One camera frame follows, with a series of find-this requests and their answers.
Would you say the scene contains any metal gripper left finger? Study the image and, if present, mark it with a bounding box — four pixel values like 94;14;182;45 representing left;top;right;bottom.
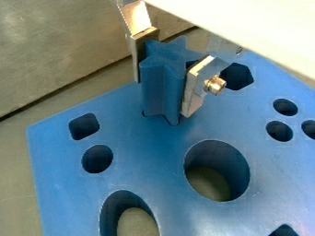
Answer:
117;0;159;82

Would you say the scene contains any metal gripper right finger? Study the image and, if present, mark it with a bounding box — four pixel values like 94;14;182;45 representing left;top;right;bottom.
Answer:
182;35;243;117

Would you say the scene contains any blue star peg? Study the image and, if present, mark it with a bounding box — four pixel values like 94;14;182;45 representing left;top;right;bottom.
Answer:
139;36;203;125

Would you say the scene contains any blue shape sorting block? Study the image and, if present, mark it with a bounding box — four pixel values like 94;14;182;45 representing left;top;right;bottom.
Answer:
27;53;315;236

